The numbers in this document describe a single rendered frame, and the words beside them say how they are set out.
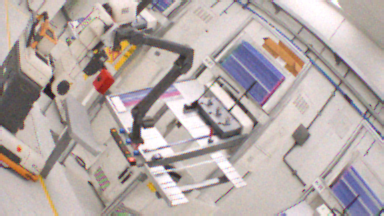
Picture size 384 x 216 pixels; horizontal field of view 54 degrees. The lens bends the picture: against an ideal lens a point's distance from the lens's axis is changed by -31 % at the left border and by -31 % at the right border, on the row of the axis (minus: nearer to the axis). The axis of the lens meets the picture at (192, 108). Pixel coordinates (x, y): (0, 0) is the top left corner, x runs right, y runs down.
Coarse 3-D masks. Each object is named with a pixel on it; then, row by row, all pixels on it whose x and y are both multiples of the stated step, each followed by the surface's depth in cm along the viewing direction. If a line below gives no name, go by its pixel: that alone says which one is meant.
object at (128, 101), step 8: (152, 88) 364; (176, 88) 368; (120, 96) 352; (128, 96) 353; (136, 96) 354; (144, 96) 356; (168, 96) 359; (176, 96) 360; (112, 104) 344; (120, 104) 345; (128, 104) 346; (120, 112) 339
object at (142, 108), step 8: (176, 64) 294; (168, 72) 291; (176, 72) 289; (184, 72) 288; (160, 80) 292; (168, 80) 290; (160, 88) 290; (168, 88) 292; (152, 96) 290; (160, 96) 292; (136, 104) 294; (144, 104) 290; (152, 104) 292; (136, 112) 290; (144, 112) 291
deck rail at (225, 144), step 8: (240, 136) 333; (208, 144) 323; (216, 144) 324; (224, 144) 328; (232, 144) 332; (184, 152) 315; (192, 152) 318; (200, 152) 321; (208, 152) 325; (152, 160) 305; (168, 160) 312; (176, 160) 315
